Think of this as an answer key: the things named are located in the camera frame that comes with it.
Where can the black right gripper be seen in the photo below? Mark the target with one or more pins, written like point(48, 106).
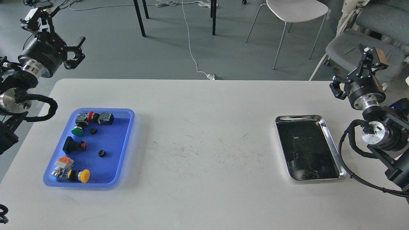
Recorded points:
point(365, 91)

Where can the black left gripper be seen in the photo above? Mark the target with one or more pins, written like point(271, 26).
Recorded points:
point(39, 23)

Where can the small black gear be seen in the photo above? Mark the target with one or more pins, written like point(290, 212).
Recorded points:
point(102, 153)
point(93, 130)

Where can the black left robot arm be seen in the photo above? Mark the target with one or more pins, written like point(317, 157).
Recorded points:
point(16, 101)

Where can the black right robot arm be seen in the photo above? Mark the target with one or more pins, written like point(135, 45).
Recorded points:
point(383, 132)

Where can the grey upholstered chair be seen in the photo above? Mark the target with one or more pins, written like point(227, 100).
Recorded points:
point(344, 50)

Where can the grey chair in corner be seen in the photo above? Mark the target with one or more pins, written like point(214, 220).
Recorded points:
point(389, 18)

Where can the silver metal tray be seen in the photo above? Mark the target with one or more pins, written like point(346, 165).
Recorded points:
point(308, 148)

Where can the black table leg left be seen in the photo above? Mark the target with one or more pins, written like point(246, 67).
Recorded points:
point(139, 16)

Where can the black table leg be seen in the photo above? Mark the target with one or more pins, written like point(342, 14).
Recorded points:
point(139, 16)
point(213, 12)

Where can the white plastic chair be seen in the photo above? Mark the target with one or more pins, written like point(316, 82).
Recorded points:
point(293, 11)

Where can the blue plastic tray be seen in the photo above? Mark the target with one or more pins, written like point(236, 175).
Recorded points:
point(104, 171)

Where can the orange grey contact block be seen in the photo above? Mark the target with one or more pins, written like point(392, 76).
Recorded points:
point(65, 162)

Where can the yellow mushroom push button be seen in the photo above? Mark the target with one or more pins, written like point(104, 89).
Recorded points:
point(71, 175)

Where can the black table leg right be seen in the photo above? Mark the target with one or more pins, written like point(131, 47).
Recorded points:
point(213, 12)

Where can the green push button switch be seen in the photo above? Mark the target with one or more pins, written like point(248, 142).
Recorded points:
point(81, 121)

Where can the red push button switch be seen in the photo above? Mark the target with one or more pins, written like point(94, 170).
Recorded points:
point(101, 118)

